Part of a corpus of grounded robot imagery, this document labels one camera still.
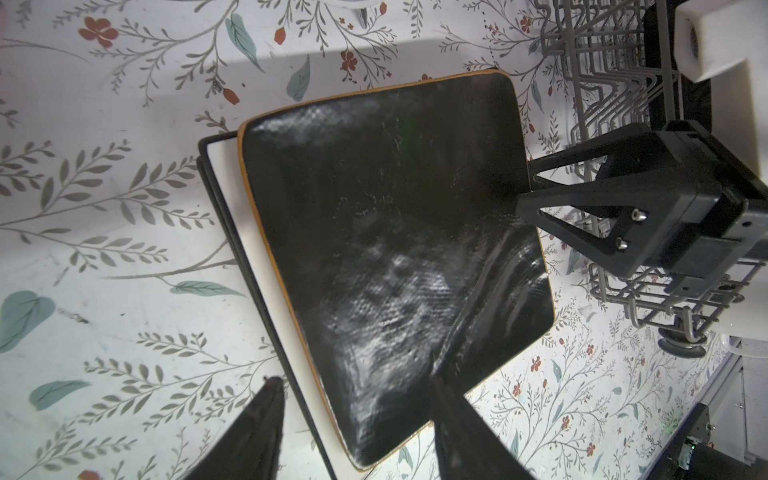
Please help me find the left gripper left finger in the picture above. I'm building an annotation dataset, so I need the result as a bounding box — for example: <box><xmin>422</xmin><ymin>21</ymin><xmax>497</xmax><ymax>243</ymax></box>
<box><xmin>185</xmin><ymin>377</ymin><xmax>285</xmax><ymax>480</ymax></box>

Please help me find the grey wire dish rack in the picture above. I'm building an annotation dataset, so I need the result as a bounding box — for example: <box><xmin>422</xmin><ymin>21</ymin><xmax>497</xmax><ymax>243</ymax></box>
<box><xmin>517</xmin><ymin>1</ymin><xmax>767</xmax><ymax>358</ymax></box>

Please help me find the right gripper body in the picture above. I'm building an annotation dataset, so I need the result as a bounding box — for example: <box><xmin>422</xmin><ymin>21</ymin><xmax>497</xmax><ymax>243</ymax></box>
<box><xmin>593</xmin><ymin>119</ymin><xmax>768</xmax><ymax>295</ymax></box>

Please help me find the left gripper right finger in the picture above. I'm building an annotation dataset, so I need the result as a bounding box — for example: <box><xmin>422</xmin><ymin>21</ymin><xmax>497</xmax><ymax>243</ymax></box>
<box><xmin>431</xmin><ymin>375</ymin><xmax>533</xmax><ymax>480</ymax></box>

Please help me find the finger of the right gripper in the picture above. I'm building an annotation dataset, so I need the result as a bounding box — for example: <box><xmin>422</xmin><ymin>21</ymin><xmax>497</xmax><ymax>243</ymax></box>
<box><xmin>528</xmin><ymin>123</ymin><xmax>652</xmax><ymax>180</ymax></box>
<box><xmin>516</xmin><ymin>185</ymin><xmax>684</xmax><ymax>278</ymax></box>

